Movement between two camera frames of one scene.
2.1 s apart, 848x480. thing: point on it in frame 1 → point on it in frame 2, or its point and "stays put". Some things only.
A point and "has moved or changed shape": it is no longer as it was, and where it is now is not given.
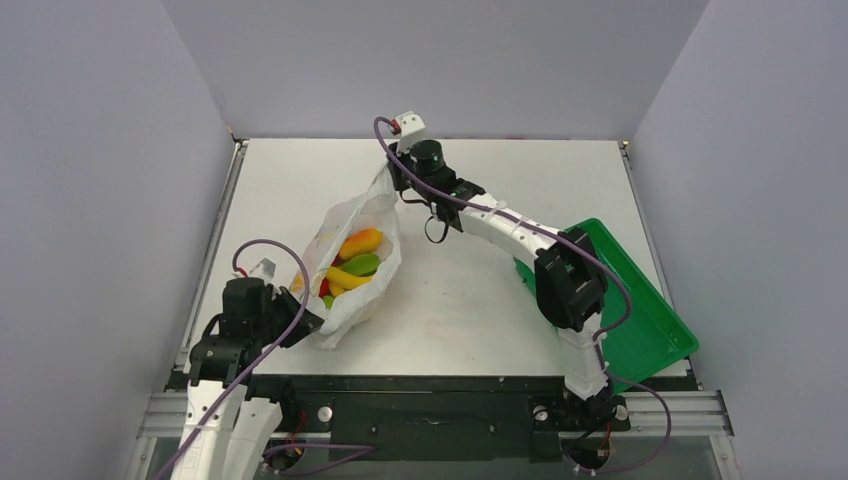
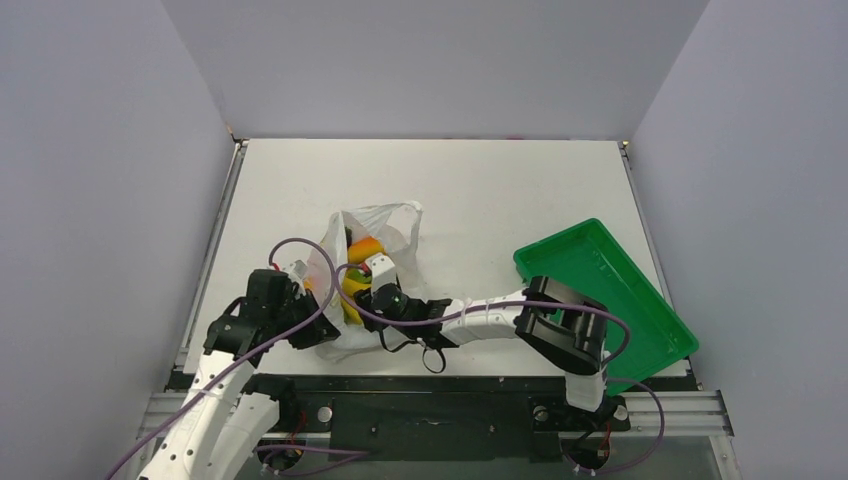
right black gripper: x=400 y=168 → x=365 y=299
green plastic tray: x=643 y=327 stays put
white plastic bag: x=352 y=263 has moved or changed shape
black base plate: x=442 y=418 stays put
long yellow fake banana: x=343 y=279 has moved or changed shape
